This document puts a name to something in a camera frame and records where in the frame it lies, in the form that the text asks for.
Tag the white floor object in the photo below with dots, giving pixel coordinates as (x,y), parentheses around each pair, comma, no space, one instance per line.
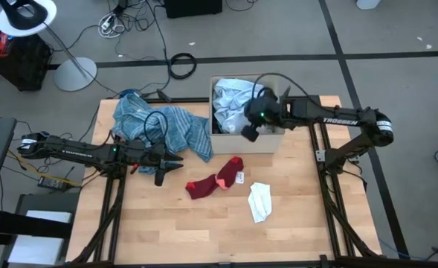
(367,3)

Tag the black crate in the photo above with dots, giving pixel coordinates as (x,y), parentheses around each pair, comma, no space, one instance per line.
(25,67)

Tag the black power adapter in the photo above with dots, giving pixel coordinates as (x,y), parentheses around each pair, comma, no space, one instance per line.
(53,183)

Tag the white sock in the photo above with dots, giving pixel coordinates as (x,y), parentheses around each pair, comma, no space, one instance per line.
(259,201)

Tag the black box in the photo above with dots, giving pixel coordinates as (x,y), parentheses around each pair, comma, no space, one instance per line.
(192,7)

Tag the blue striped cloth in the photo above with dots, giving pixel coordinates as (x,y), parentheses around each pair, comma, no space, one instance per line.
(185,130)

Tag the light blue patterned shirt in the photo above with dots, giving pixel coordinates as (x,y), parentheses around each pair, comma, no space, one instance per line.
(230,100)

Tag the white power strip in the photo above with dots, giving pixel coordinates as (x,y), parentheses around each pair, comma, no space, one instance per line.
(107,22)

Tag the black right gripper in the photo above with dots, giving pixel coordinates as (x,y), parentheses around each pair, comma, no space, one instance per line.
(250,133)

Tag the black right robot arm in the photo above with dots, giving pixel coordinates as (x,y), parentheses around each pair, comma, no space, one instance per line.
(337,115)

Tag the white round-top floor stand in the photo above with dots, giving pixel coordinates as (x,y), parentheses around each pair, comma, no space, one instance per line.
(75,74)

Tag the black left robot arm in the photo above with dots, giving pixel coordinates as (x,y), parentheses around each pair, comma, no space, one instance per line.
(73,152)

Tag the dark red sock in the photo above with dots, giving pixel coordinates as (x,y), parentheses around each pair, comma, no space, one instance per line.
(203,188)

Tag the handwritten white paper tag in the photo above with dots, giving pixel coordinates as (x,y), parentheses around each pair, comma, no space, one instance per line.
(240,178)

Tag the red item on crate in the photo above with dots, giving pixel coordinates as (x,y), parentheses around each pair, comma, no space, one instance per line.
(0,42)

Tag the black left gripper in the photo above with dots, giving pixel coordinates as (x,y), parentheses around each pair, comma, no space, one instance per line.
(157,160)

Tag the open cardboard box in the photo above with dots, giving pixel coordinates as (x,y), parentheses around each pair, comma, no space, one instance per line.
(241,145)

